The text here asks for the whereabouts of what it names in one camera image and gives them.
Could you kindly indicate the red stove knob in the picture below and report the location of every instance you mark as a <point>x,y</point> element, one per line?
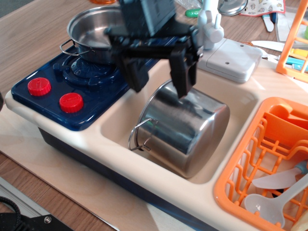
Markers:
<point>39,86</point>
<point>71,102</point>

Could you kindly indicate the orange upright rack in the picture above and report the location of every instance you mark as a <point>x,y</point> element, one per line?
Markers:
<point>293,39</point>

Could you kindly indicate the white blue toy utensil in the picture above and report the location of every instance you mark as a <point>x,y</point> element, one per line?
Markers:
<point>268,23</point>

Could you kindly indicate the red stove knob right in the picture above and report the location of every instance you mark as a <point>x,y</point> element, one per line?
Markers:
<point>71,102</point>

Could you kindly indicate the orange dish drainer rack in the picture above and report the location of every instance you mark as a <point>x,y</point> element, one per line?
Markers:
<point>276,140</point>

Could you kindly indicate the black bracket with screw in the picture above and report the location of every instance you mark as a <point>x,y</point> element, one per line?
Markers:
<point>45,223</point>

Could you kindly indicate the white plastic spoon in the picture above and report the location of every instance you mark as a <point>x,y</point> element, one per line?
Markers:
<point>271,209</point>

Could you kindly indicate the white toy faucet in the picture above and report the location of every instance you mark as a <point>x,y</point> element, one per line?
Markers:
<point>221,56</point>

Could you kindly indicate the green toy vegetable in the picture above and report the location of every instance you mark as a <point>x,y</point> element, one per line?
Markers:
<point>192,13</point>

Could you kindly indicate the red stove knob left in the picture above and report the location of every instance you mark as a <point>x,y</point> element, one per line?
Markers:
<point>39,86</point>

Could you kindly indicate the white plastic knife on table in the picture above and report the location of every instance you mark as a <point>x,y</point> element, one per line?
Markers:
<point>272,45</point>

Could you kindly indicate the steel pot lid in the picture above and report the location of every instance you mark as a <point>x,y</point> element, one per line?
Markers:
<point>231,7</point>

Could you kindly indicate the shallow steel pan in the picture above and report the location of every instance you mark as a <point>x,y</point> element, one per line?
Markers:
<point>86,32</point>

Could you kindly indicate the white plastic knife blue handle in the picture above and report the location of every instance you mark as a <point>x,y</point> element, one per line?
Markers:
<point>282,180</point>

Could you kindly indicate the patterned cloth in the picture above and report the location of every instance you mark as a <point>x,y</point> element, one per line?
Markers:
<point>256,8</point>

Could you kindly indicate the tall steel pot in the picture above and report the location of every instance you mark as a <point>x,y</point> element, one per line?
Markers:
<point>181,133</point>

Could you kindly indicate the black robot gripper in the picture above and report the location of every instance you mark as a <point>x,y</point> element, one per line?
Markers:
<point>150,30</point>

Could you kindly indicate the blue toy stove top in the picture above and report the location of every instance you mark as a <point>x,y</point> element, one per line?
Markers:
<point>105,92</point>

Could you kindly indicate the cream toy kitchen sink unit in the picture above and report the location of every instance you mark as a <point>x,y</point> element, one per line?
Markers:
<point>103,147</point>

